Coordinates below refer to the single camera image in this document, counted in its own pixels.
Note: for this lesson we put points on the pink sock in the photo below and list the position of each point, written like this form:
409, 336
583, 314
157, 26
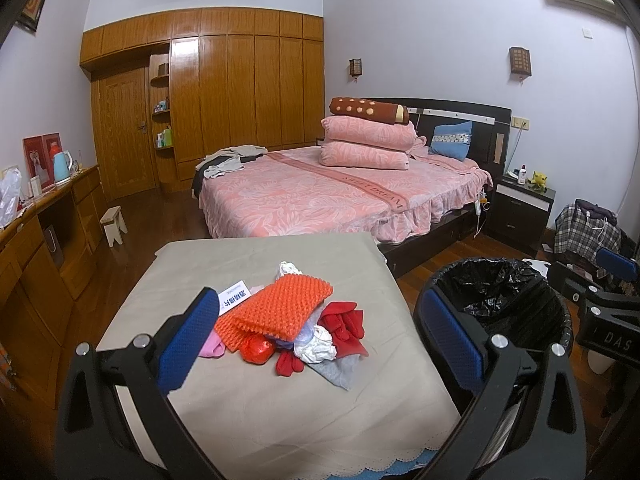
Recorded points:
213, 347

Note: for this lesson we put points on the yellow plush toy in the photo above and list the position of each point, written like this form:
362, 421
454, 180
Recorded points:
538, 182

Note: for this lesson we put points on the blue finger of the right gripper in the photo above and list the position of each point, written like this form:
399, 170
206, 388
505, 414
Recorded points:
621, 267

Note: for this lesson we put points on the black-lined trash bin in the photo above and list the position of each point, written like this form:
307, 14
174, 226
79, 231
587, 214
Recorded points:
463, 304

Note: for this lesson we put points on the pink pillow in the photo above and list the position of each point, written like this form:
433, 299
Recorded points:
344, 154
365, 132

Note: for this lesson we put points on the orange foam mesh sleeve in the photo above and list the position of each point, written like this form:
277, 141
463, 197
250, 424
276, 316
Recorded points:
281, 309

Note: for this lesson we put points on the black nightstand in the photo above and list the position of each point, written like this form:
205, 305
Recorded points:
519, 214

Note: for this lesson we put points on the pink covered bed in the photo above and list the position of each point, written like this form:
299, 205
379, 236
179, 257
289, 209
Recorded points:
412, 215

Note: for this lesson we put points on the upper pink pillow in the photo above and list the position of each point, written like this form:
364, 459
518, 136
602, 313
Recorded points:
365, 132

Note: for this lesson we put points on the right wall lamp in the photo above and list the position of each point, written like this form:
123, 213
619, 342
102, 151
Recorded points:
520, 63

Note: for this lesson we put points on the white wrapper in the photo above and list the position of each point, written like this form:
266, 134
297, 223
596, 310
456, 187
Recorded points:
318, 348

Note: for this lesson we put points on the blue cushion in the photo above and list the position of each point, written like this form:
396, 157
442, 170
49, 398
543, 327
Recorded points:
452, 141

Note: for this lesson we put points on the small white stool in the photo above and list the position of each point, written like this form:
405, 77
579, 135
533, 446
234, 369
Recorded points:
114, 225

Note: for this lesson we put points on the plaid bag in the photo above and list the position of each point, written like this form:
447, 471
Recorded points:
583, 229

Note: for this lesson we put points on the wall lamp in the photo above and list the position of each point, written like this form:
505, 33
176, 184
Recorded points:
355, 67
520, 63

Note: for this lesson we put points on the white blue medicine box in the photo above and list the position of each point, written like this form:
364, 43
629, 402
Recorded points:
232, 296

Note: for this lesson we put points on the white lotion bottle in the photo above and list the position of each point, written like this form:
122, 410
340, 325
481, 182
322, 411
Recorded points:
522, 175

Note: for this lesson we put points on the red photo frame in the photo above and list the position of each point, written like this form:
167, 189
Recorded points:
38, 158

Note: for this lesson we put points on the framed wall picture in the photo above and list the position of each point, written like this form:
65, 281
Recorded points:
30, 16

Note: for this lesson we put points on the red cloth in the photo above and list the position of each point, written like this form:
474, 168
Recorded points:
342, 319

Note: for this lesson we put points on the wooden sideboard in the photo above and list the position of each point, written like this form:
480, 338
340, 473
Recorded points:
53, 243

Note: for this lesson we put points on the light blue kettle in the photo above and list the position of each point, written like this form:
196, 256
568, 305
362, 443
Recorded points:
62, 163

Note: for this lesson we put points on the white tissue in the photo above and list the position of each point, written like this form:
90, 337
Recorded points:
287, 268

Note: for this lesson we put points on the white plastic bag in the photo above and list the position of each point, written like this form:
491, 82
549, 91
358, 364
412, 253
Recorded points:
10, 186

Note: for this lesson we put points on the wooden wardrobe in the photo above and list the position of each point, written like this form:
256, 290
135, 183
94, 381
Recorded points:
169, 88

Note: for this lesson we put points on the lower pink pillow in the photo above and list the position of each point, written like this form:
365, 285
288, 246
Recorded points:
344, 154

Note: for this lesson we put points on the left wall lamp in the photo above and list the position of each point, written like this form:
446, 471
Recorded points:
355, 67

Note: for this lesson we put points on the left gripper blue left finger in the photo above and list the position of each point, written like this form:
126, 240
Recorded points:
115, 419

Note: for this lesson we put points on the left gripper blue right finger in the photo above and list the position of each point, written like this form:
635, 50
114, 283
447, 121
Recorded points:
520, 413

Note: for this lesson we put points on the red shiny wrapper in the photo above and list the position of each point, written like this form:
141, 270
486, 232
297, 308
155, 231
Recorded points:
257, 349

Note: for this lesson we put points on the clothes pile on bed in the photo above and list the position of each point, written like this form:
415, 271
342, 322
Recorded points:
228, 160

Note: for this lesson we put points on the brown dotted bolster pillow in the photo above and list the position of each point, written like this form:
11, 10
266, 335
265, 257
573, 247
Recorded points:
375, 111

